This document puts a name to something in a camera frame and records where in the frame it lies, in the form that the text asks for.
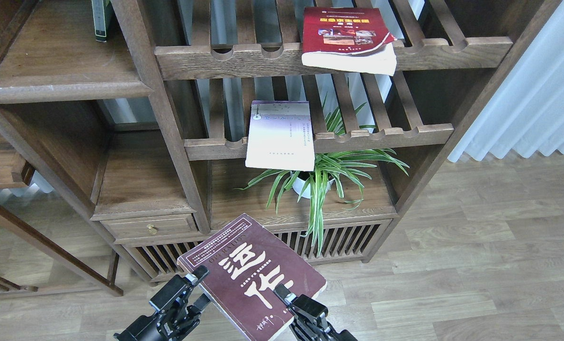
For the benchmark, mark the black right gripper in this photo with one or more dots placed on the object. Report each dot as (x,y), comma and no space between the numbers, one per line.
(309,322)

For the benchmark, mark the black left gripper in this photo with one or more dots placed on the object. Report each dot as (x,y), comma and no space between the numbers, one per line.
(174,318)

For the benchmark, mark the maroon book with white characters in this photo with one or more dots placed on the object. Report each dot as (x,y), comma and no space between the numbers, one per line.
(245,262)

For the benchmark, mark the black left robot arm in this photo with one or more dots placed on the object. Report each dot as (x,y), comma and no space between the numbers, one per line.
(130,335)

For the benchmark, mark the brass drawer knob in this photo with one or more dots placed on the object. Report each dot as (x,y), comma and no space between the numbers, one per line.
(152,229)

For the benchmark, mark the white plant pot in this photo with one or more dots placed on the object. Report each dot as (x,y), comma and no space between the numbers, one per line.
(302,184)

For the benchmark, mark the green spider plant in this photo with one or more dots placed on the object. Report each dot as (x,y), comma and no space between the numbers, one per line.
(348,164)

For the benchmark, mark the dark wooden bookshelf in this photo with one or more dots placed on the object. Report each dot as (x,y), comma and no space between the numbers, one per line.
(151,126)

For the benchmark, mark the white and purple book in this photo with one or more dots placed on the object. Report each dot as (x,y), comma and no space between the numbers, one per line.
(280,136)

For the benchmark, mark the red paperback book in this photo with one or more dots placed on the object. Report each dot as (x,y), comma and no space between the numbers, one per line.
(351,39)

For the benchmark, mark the white curtain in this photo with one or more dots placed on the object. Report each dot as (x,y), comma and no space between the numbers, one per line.
(526,114)

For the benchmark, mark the green upright book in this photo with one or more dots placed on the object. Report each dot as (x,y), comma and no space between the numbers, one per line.
(102,13)

